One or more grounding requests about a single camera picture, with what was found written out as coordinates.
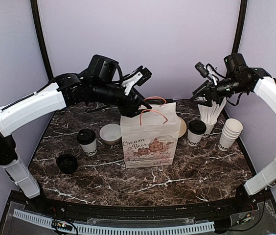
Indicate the stack of black lids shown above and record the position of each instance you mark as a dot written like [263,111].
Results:
[67,163]

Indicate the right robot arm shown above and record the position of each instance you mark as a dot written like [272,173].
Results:
[240,79]

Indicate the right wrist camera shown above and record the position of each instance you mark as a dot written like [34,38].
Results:
[204,72]

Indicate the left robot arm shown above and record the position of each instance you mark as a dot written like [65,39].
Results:
[102,81]

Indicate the paper cup holding straws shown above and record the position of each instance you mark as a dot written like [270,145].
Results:
[210,128]

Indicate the grey slotted cable duct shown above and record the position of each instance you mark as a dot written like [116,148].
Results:
[113,227]

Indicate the black table front rail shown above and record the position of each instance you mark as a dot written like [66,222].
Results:
[225,213]

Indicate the white paper cup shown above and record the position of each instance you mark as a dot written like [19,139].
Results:
[193,139]
[89,149]

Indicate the stack of white paper cups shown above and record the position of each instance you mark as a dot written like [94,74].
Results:
[230,132]

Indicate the cream bear paper bag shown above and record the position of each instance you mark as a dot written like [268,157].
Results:
[150,138]

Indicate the white ceramic bowl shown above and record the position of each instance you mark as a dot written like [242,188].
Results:
[110,134]

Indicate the beige round plate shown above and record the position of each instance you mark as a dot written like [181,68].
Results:
[183,127]

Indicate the black coffee cup lid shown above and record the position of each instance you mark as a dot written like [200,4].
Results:
[86,136]

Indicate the white wrapped straws bundle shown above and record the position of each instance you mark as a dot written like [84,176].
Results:
[209,115]

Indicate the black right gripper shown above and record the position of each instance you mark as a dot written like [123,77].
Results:
[211,89]

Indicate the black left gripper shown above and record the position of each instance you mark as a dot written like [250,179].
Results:
[129,108]

